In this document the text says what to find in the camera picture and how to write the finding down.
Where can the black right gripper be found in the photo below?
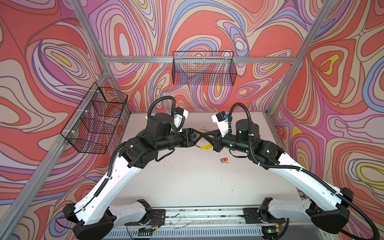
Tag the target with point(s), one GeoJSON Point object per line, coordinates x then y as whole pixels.
{"type": "Point", "coordinates": [217, 143]}

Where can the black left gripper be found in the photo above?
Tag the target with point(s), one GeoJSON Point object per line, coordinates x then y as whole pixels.
{"type": "Point", "coordinates": [187, 135]}

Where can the grey keyring with yellow grip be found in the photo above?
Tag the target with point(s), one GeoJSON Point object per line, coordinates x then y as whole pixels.
{"type": "Point", "coordinates": [206, 147]}

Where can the key with red tag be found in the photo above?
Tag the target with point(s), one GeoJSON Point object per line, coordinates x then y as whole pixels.
{"type": "Point", "coordinates": [224, 160]}

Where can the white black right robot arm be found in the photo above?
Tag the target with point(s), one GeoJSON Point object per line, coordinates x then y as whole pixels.
{"type": "Point", "coordinates": [322, 207]}

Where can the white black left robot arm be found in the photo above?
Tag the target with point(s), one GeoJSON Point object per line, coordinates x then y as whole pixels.
{"type": "Point", "coordinates": [93, 216]}

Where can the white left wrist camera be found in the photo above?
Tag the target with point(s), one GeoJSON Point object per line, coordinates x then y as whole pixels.
{"type": "Point", "coordinates": [180, 115]}

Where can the black wire basket back wall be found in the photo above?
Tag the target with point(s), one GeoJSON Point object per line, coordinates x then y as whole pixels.
{"type": "Point", "coordinates": [207, 68]}

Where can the black wire basket wall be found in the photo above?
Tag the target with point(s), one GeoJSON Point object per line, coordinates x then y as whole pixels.
{"type": "Point", "coordinates": [92, 132]}
{"type": "Point", "coordinates": [207, 68]}

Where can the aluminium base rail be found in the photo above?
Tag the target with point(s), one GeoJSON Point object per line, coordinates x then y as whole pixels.
{"type": "Point", "coordinates": [215, 223]}

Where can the black wire basket left wall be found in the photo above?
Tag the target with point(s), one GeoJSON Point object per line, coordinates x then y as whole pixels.
{"type": "Point", "coordinates": [92, 132]}

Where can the aluminium frame extrusion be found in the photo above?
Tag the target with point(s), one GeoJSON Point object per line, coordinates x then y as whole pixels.
{"type": "Point", "coordinates": [50, 59]}

